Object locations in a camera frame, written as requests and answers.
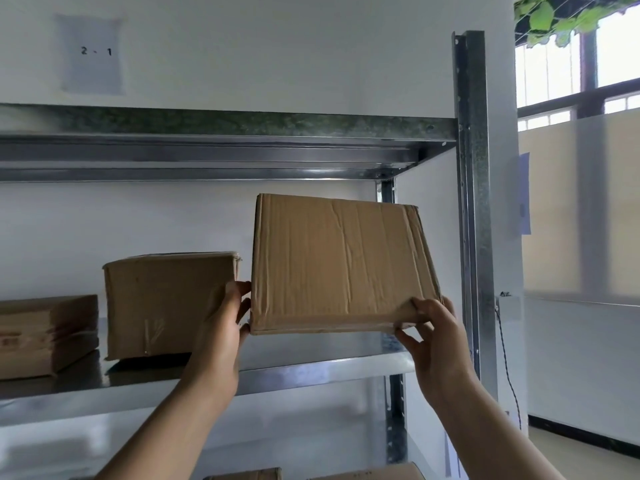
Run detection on cardboard box with handwritten label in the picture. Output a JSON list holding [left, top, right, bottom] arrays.
[[249, 193, 443, 337]]

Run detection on dark-framed window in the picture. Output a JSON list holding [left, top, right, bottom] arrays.
[[515, 7, 640, 301]]

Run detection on boxes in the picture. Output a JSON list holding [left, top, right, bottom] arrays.
[[202, 462, 427, 480]]

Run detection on person's right forearm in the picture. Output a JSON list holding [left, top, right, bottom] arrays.
[[427, 375, 567, 480]]

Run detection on white paper wall sign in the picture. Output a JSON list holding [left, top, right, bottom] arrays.
[[55, 14, 125, 95]]

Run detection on person's left hand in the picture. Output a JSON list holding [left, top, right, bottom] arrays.
[[181, 280, 253, 401]]

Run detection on metal shelving rack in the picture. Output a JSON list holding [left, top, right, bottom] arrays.
[[0, 30, 501, 480]]

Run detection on person's right hand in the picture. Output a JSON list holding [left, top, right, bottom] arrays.
[[393, 294, 479, 409]]

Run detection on green vine leaves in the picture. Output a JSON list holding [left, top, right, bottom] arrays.
[[513, 0, 640, 49]]

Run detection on long box red print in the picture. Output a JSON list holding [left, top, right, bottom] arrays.
[[0, 294, 99, 381]]

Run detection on person's left forearm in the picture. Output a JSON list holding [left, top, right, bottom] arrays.
[[93, 375, 237, 480]]

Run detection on thin black cable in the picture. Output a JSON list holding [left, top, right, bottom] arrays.
[[493, 294, 523, 431]]

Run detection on tape-wrapped cubic cardboard box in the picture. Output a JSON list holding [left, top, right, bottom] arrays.
[[102, 251, 243, 362]]

